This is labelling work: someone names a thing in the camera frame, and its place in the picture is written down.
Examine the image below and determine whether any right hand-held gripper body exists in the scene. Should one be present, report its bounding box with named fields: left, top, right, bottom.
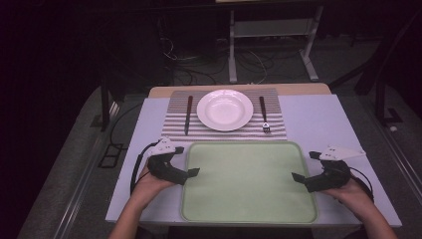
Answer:
left=303, top=144, right=367, bottom=194

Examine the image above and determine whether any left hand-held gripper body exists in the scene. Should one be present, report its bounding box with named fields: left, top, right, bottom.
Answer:
left=146, top=137, right=189, bottom=186

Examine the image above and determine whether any person's left hand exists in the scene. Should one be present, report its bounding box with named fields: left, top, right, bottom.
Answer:
left=131, top=164, right=176, bottom=211

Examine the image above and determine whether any person's right hand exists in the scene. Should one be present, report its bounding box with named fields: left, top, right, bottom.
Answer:
left=320, top=178, right=370, bottom=213

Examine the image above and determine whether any striped placemat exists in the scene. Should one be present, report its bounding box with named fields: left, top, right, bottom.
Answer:
left=160, top=87, right=289, bottom=142

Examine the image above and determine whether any light green tray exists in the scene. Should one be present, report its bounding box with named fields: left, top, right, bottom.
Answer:
left=180, top=140, right=318, bottom=224

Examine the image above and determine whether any white plate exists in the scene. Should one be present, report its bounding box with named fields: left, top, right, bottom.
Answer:
left=196, top=88, right=255, bottom=132

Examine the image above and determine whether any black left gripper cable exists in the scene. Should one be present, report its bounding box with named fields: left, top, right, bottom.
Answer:
left=129, top=140, right=161, bottom=195

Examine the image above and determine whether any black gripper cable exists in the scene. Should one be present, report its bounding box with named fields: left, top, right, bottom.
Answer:
left=348, top=165, right=375, bottom=203
left=129, top=140, right=161, bottom=195

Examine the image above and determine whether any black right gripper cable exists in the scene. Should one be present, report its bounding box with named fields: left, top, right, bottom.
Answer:
left=348, top=165, right=375, bottom=203

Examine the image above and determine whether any dark-handled knife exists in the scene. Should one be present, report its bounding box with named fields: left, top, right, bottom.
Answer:
left=183, top=95, right=194, bottom=136

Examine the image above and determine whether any black floor frame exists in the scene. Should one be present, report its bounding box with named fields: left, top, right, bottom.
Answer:
left=97, top=142, right=129, bottom=169

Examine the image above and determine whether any dark-handled fork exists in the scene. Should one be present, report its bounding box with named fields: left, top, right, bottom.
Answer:
left=258, top=96, right=272, bottom=134

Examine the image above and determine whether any tangle of floor cables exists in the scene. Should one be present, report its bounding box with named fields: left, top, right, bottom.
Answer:
left=158, top=34, right=278, bottom=86

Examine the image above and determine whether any white metal desk frame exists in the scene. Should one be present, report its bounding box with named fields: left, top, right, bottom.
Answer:
left=227, top=4, right=325, bottom=85

